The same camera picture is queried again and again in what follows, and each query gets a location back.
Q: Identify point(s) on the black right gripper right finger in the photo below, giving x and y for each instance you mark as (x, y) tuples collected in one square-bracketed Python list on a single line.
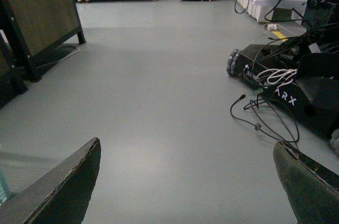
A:
[(311, 188)]

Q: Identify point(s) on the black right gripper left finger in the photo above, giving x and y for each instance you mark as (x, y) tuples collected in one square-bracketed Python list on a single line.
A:
[(60, 196)]

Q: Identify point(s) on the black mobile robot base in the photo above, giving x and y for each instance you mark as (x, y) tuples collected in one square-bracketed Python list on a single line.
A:
[(300, 74)]

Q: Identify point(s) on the grey omni wheel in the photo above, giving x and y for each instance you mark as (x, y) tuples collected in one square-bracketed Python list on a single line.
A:
[(232, 63)]

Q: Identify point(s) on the black framed wooden board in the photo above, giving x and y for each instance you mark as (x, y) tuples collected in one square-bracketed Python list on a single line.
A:
[(36, 27)]

